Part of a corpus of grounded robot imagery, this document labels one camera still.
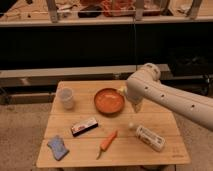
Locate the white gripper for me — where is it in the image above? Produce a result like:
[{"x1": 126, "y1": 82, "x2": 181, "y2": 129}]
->
[{"x1": 125, "y1": 87, "x2": 143, "y2": 113}]

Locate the blue sponge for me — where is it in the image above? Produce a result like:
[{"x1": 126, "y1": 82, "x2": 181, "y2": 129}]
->
[{"x1": 47, "y1": 135, "x2": 69, "y2": 161}]

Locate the red object on shelf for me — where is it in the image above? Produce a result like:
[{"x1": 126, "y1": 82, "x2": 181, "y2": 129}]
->
[{"x1": 101, "y1": 0, "x2": 135, "y2": 17}]

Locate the black white eraser box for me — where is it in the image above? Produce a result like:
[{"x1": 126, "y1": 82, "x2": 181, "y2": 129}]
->
[{"x1": 71, "y1": 117, "x2": 98, "y2": 137}]

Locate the clear plastic cup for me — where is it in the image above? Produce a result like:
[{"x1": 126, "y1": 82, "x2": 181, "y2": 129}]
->
[{"x1": 56, "y1": 88, "x2": 74, "y2": 109}]

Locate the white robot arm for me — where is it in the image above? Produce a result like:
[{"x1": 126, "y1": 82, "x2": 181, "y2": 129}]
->
[{"x1": 125, "y1": 63, "x2": 213, "y2": 131}]

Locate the long metal bench shelf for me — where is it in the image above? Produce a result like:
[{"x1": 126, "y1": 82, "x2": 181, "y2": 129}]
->
[{"x1": 0, "y1": 63, "x2": 171, "y2": 88}]

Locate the white plastic bottle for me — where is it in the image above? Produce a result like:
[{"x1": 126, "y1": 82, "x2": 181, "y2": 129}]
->
[{"x1": 129, "y1": 122, "x2": 165, "y2": 152}]

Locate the orange toy carrot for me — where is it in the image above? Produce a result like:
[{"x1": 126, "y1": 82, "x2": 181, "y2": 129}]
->
[{"x1": 96, "y1": 131, "x2": 118, "y2": 159}]

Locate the wooden folding table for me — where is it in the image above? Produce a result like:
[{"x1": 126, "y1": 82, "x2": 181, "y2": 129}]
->
[{"x1": 36, "y1": 80, "x2": 190, "y2": 168}]

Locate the orange ceramic bowl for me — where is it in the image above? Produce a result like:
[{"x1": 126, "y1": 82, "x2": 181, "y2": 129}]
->
[{"x1": 94, "y1": 88, "x2": 125, "y2": 114}]

